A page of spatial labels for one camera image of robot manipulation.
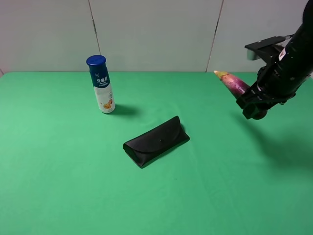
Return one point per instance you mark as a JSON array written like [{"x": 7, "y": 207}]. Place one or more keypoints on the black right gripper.
[{"x": 279, "y": 80}]

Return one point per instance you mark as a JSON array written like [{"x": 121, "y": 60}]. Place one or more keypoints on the purple eggplant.
[{"x": 231, "y": 82}]

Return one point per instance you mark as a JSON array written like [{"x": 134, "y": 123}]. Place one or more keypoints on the blue capped yogurt bottle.
[{"x": 101, "y": 83}]

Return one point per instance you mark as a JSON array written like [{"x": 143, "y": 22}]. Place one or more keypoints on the black leather glasses case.
[{"x": 147, "y": 147}]

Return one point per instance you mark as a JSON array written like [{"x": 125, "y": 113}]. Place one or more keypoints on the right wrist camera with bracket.
[{"x": 267, "y": 48}]

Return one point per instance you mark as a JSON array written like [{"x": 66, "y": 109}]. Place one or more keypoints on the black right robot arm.
[{"x": 303, "y": 37}]

